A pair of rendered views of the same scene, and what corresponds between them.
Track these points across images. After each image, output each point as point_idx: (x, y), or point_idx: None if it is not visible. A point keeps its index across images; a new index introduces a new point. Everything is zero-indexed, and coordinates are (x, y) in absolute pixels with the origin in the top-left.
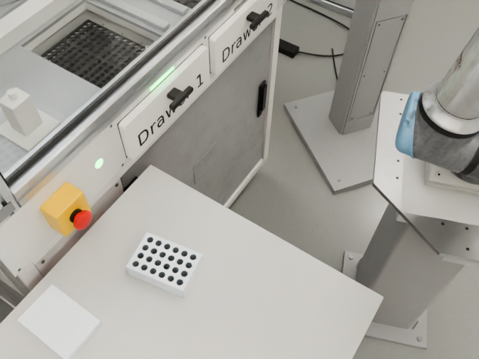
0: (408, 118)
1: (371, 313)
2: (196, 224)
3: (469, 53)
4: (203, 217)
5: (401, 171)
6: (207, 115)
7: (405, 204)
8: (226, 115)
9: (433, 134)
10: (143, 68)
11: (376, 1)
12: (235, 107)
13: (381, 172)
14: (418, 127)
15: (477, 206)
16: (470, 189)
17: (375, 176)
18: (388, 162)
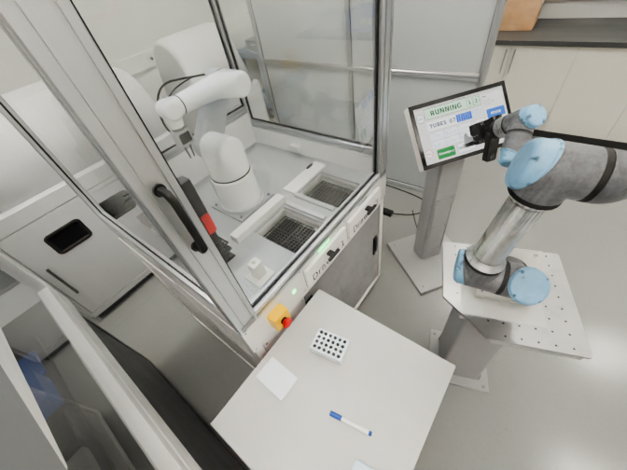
0: (459, 265)
1: (449, 376)
2: (344, 322)
3: (489, 233)
4: (348, 318)
5: (459, 288)
6: (346, 258)
7: (463, 308)
8: (356, 256)
9: (474, 274)
10: (314, 242)
11: (435, 189)
12: (361, 252)
13: (447, 289)
14: (465, 269)
15: (508, 309)
16: (502, 298)
17: (443, 292)
18: (451, 283)
